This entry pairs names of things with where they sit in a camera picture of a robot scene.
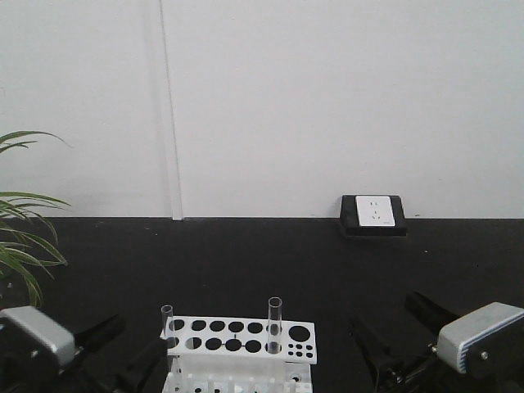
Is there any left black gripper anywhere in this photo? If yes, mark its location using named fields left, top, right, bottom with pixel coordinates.
left=52, top=314, right=168, bottom=393

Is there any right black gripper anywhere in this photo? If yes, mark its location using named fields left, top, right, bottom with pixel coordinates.
left=350, top=291, right=459, bottom=392

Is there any short clear glass tube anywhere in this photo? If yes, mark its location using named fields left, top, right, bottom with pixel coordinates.
left=160, top=305, right=178, bottom=350

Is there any tall clear glass tube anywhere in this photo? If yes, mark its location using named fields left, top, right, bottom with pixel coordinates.
left=267, top=296, right=282, bottom=355

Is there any white test tube rack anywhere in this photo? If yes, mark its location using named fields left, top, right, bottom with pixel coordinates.
left=162, top=316, right=317, bottom=392

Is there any black-framed white power socket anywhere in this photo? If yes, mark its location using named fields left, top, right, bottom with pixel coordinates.
left=339, top=195, right=408, bottom=237

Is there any green leafy plant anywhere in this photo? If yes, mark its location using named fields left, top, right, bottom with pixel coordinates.
left=0, top=130, right=73, bottom=308

